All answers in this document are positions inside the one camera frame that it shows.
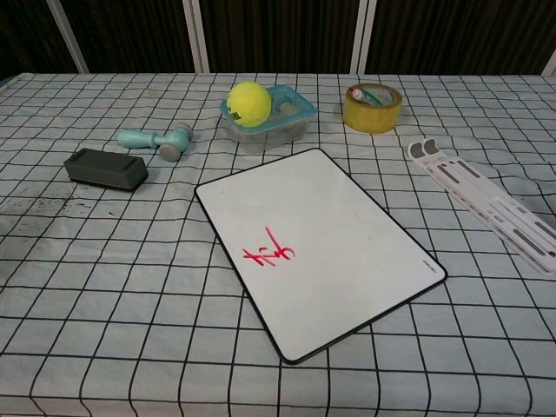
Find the small white glue tube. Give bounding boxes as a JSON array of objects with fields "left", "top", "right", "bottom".
[{"left": 347, "top": 86, "right": 394, "bottom": 108}]

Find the teal toy massage hammer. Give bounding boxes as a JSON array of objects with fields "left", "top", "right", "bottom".
[{"left": 116, "top": 122, "right": 195, "bottom": 162}]

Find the yellow tennis ball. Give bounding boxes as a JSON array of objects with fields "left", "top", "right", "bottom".
[{"left": 227, "top": 82, "right": 273, "bottom": 127}]

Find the yellow packing tape roll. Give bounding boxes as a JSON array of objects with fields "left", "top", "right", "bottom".
[{"left": 342, "top": 82, "right": 404, "bottom": 135}]

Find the white folding laptop stand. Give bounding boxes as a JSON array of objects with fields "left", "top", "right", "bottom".
[{"left": 407, "top": 137, "right": 556, "bottom": 275}]

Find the grey-white object inside container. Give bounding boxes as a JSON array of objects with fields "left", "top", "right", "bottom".
[{"left": 273, "top": 98, "right": 301, "bottom": 117}]

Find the black board eraser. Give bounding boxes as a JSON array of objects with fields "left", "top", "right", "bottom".
[{"left": 63, "top": 148, "right": 149, "bottom": 192}]

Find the clear container with blue rim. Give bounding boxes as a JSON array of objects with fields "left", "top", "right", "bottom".
[{"left": 220, "top": 84, "right": 318, "bottom": 154}]

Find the white black-grid tablecloth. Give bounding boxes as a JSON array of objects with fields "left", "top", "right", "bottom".
[{"left": 0, "top": 71, "right": 556, "bottom": 417}]

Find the white drawing board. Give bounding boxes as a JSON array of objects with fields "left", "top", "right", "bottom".
[{"left": 194, "top": 147, "right": 449, "bottom": 365}]

